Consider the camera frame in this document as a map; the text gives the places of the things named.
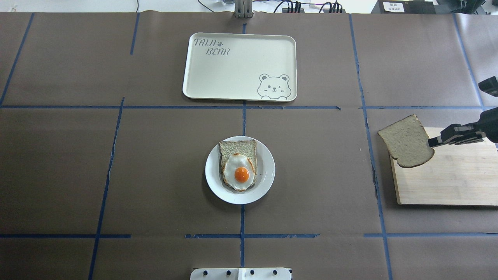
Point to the black box with label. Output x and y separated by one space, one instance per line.
403 7

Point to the bread slice on plate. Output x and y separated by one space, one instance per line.
245 147

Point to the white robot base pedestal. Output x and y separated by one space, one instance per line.
273 273

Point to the grey metal camera post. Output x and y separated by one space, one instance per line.
243 9

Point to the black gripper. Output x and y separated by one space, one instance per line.
491 125

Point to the fried egg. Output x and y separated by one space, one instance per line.
239 172

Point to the wooden cutting board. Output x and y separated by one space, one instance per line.
464 175

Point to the bread slice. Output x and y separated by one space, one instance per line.
407 142
245 147

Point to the cream bear tray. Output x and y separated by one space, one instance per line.
245 67

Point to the black power strip with cables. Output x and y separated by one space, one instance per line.
298 7

